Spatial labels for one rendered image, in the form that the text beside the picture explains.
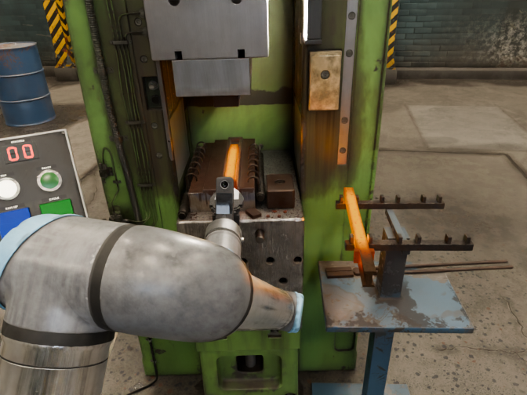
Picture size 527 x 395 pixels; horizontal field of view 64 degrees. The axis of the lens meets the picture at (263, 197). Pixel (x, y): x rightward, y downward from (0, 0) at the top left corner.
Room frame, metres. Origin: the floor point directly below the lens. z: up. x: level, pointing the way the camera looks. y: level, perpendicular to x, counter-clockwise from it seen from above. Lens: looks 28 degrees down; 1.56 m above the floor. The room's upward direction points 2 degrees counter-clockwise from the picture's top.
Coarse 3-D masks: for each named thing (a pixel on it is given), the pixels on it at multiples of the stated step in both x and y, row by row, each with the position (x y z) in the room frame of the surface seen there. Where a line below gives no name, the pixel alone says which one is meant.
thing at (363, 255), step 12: (348, 192) 1.11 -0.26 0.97; (348, 204) 1.04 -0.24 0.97; (348, 216) 1.00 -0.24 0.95; (360, 216) 0.97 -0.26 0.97; (360, 228) 0.91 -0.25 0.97; (360, 240) 0.86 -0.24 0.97; (360, 252) 0.79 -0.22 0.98; (372, 252) 0.80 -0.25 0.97; (360, 264) 0.79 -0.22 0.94; (372, 264) 0.74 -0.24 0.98; (360, 276) 0.76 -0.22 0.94; (372, 276) 0.72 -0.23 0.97
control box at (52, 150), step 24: (0, 144) 1.02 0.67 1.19; (24, 144) 1.03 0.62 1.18; (48, 144) 1.05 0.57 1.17; (0, 168) 0.98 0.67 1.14; (24, 168) 1.00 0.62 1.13; (48, 168) 1.02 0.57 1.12; (72, 168) 1.04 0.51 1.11; (24, 192) 0.97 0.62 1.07; (48, 192) 0.98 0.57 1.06; (72, 192) 1.00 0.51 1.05; (0, 240) 0.89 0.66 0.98
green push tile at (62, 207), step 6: (42, 204) 0.96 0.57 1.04; (48, 204) 0.96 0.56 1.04; (54, 204) 0.97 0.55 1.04; (60, 204) 0.97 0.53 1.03; (66, 204) 0.98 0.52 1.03; (42, 210) 0.95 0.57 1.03; (48, 210) 0.95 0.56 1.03; (54, 210) 0.96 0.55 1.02; (60, 210) 0.96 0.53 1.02; (66, 210) 0.97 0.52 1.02; (72, 210) 0.97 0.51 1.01
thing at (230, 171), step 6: (234, 144) 1.43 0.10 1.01; (234, 150) 1.37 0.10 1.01; (228, 156) 1.32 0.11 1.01; (234, 156) 1.32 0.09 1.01; (228, 162) 1.26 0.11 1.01; (234, 162) 1.26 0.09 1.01; (228, 168) 1.22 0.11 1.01; (234, 168) 1.21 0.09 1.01; (228, 174) 1.17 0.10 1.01; (234, 174) 1.18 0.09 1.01; (234, 180) 1.11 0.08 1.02; (234, 186) 1.10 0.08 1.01
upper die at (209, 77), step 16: (176, 64) 1.12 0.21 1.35; (192, 64) 1.12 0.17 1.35; (208, 64) 1.12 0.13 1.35; (224, 64) 1.12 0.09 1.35; (240, 64) 1.12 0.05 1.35; (176, 80) 1.12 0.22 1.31; (192, 80) 1.12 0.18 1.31; (208, 80) 1.12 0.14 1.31; (224, 80) 1.12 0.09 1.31; (240, 80) 1.12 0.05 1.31; (176, 96) 1.12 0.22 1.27
